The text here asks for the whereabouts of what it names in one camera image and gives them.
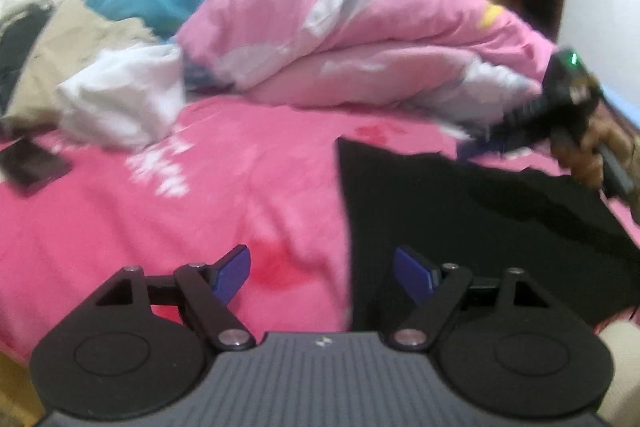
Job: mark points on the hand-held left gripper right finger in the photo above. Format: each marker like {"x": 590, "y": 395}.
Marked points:
{"x": 412, "y": 274}

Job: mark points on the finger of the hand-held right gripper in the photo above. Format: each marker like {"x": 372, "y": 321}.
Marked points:
{"x": 480, "y": 146}

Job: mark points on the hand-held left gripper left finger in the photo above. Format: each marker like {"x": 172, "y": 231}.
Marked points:
{"x": 232, "y": 274}

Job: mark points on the black garment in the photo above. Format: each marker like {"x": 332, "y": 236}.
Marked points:
{"x": 450, "y": 217}

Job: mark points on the person's right hand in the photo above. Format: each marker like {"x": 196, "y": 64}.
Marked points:
{"x": 582, "y": 162}

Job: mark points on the pink floral bed sheet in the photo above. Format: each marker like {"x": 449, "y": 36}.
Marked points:
{"x": 150, "y": 217}

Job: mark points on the pink and blue printed quilt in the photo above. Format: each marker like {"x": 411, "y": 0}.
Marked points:
{"x": 350, "y": 22}

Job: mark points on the dark smartphone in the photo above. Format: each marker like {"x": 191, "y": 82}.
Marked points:
{"x": 32, "y": 167}

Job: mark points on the person's beige clothing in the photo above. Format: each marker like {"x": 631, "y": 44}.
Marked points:
{"x": 622, "y": 372}

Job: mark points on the beige garment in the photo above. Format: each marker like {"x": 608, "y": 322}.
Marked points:
{"x": 70, "y": 47}

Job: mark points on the dark olive garment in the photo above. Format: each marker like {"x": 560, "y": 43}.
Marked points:
{"x": 20, "y": 52}

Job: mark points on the white fluffy cloth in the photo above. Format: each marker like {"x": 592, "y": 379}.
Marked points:
{"x": 22, "y": 4}

